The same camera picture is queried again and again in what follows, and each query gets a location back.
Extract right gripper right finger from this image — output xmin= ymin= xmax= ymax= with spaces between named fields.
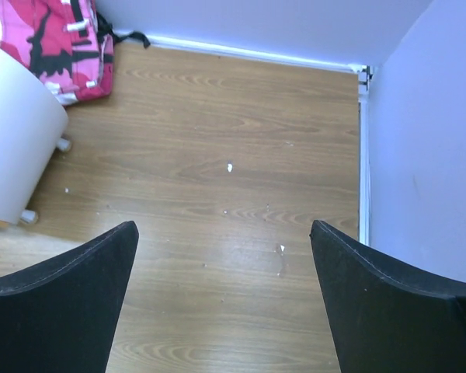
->
xmin=310 ymin=221 xmax=466 ymax=372

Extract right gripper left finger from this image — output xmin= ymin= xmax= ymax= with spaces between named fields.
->
xmin=0 ymin=221 xmax=139 ymax=372

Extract white mini drawer cabinet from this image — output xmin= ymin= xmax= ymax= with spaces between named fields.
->
xmin=0 ymin=49 xmax=69 ymax=227

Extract pink camouflage cloth bag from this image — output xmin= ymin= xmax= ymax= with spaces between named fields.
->
xmin=0 ymin=0 xmax=151 ymax=106

